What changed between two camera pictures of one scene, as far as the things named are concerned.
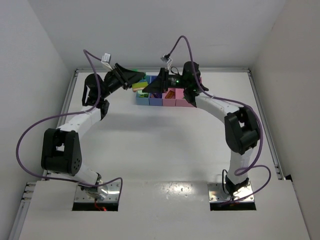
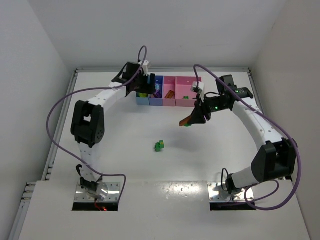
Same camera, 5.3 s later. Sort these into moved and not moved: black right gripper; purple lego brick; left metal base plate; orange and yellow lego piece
Moved: black right gripper
Not moved: orange and yellow lego piece; purple lego brick; left metal base plate
